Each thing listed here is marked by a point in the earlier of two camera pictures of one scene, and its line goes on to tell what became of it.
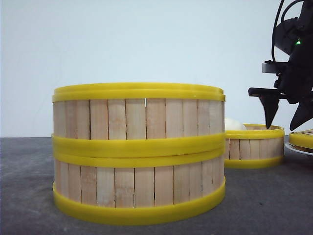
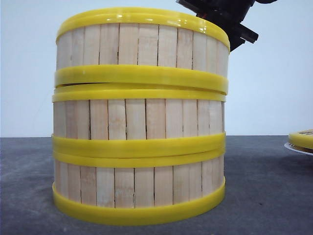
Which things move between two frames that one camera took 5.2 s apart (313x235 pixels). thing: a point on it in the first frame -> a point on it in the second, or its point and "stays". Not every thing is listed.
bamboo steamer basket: x=138 y=120 stays
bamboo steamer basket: x=136 y=186 stays
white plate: x=288 y=145 stays
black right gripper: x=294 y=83 -> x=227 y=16
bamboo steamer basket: x=256 y=147 -> x=164 y=47
